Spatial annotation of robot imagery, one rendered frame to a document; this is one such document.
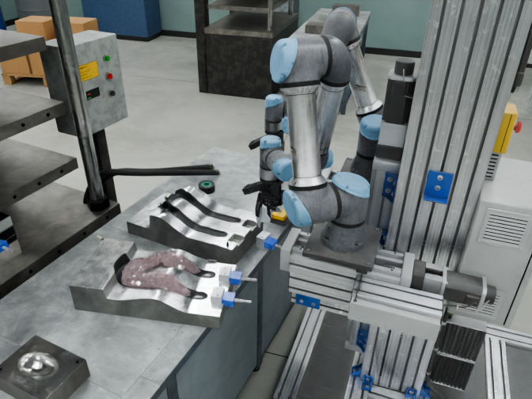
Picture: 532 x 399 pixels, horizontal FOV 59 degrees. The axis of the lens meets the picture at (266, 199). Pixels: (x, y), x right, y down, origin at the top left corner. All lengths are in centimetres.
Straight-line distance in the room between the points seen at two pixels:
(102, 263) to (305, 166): 80
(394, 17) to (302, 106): 674
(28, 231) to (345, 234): 135
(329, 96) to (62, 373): 109
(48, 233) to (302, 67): 133
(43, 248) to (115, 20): 710
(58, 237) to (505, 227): 167
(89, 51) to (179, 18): 675
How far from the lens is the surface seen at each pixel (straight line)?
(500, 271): 168
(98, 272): 168
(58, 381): 146
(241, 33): 567
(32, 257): 205
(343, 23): 179
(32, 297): 184
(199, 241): 180
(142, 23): 864
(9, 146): 239
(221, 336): 186
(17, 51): 196
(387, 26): 804
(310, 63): 131
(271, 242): 185
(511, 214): 156
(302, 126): 132
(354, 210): 143
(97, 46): 226
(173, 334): 158
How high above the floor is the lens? 195
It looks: 32 degrees down
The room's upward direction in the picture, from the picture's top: 1 degrees clockwise
